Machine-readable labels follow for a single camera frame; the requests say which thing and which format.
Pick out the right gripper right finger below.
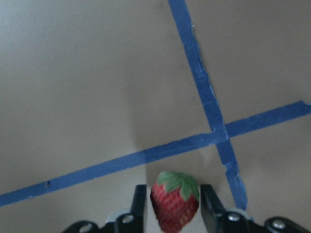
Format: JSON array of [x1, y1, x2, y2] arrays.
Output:
[[200, 184, 310, 233]]

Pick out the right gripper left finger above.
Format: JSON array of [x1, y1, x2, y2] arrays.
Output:
[[63, 184, 147, 233]]

